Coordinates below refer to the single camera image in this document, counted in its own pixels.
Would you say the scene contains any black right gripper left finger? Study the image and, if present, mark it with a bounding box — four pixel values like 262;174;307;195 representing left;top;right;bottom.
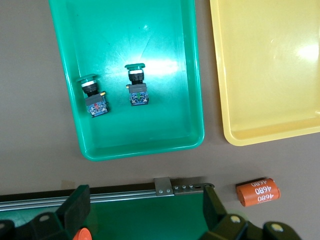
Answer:
0;184;91;240

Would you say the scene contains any green belt conveyor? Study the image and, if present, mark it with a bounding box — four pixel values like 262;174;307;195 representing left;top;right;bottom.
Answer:
0;176;216;240

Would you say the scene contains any green plastic tray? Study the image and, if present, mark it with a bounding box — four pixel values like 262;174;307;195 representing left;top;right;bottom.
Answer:
48;0;205;162

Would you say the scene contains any green push button red contact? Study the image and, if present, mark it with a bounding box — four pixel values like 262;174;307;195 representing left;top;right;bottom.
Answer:
75;73;111;119

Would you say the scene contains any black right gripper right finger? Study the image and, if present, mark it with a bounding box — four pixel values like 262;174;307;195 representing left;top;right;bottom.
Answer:
199;186;305;240

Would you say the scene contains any yellow plastic tray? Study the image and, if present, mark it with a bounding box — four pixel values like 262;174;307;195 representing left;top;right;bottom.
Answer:
209;0;320;147

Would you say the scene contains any yellow mushroom push button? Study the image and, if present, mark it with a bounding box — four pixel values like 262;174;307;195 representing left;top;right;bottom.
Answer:
71;227;93;240

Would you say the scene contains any orange cylinder printed 4680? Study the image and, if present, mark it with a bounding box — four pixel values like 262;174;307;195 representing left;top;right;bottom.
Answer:
235;177;281;208

